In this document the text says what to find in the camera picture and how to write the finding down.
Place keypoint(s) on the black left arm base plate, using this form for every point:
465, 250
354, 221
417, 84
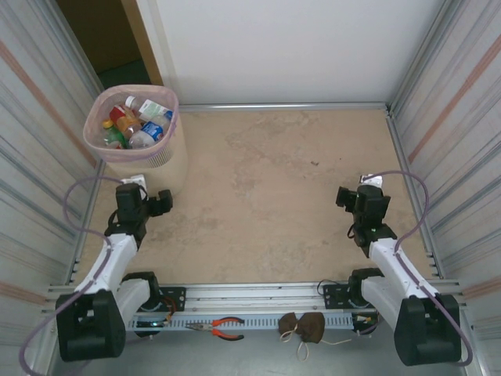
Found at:
176, 297

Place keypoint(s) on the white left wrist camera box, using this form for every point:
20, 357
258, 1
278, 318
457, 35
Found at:
135, 181

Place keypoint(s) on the Pepsi label bottle blue cap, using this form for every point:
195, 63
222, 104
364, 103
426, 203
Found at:
150, 131

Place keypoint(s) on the brown wooden door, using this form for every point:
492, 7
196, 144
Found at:
102, 23

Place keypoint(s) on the pink plastic waste basket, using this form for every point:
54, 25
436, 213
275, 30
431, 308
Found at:
94, 149

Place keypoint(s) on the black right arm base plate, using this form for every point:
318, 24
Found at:
332, 295

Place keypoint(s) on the green plastic bottle yellow cap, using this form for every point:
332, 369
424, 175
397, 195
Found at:
113, 136

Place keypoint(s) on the aluminium table edge strip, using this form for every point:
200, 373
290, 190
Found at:
274, 106

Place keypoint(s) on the white green label clear bottle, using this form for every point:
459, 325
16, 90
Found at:
150, 107

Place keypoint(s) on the aluminium mounting rail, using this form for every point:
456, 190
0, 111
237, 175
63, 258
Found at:
254, 293

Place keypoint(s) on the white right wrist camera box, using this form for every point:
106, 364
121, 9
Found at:
373, 181

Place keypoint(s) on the cream ribbed waste bin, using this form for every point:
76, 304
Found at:
168, 172

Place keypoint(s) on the red orange label tea bottle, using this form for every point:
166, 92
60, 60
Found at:
117, 114

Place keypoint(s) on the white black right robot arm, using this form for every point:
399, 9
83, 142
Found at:
399, 266

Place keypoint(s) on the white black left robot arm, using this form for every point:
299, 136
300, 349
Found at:
109, 258

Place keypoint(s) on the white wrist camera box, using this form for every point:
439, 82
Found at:
135, 181
373, 181

